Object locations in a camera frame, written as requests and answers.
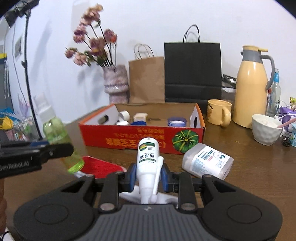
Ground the wall picture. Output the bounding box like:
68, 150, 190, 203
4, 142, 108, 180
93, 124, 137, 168
14, 36, 23, 58

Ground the dried rose bouquet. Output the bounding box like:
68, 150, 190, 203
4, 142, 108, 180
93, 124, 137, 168
64, 3, 117, 68

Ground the pink ceramic vase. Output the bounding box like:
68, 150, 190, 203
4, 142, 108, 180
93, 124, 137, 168
103, 65, 129, 104

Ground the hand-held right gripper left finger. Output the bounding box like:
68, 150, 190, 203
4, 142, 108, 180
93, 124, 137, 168
61, 163, 137, 214

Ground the yellow mug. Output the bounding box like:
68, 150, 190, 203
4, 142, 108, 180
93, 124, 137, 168
206, 99, 232, 128

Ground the black studio light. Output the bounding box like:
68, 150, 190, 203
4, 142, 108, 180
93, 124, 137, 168
3, 0, 40, 26

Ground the white bowl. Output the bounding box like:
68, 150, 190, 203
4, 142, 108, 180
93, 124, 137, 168
252, 114, 283, 146

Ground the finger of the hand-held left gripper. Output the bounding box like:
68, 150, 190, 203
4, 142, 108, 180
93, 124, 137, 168
0, 141, 49, 150
40, 143, 75, 164

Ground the purple bag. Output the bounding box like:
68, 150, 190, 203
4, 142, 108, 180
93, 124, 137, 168
279, 105, 296, 123

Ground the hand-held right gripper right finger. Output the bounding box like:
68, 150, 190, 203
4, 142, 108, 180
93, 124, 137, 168
161, 163, 234, 212

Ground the black paper bag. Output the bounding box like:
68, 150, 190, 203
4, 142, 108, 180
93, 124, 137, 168
164, 24, 222, 103

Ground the red cloth pad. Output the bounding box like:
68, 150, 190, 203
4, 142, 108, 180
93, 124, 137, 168
75, 156, 127, 179

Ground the clear cotton swab box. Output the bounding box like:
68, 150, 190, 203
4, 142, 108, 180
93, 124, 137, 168
181, 142, 234, 181

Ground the brown paper bag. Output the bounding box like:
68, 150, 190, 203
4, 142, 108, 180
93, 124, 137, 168
128, 44, 166, 104

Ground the green spray bottle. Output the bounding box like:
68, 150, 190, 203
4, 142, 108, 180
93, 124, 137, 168
35, 93, 85, 174

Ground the red cardboard box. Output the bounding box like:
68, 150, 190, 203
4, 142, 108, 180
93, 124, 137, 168
79, 103, 206, 154

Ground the blue plastic lid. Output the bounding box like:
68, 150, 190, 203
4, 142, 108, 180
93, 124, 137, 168
168, 117, 187, 127

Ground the yellow bag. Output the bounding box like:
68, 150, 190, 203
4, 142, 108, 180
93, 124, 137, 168
0, 116, 12, 131

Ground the pink spoon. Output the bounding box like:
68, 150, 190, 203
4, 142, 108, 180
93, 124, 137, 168
276, 120, 294, 129

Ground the white squeeze bottle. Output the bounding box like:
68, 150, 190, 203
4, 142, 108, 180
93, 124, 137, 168
135, 137, 165, 204

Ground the person's left forearm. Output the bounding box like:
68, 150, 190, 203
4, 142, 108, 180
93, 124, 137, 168
0, 179, 7, 232

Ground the clear glass bottle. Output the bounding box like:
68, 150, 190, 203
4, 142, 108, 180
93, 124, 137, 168
266, 69, 282, 118

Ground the yellow thermos jug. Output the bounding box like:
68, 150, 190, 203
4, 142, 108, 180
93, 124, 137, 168
232, 46, 275, 129

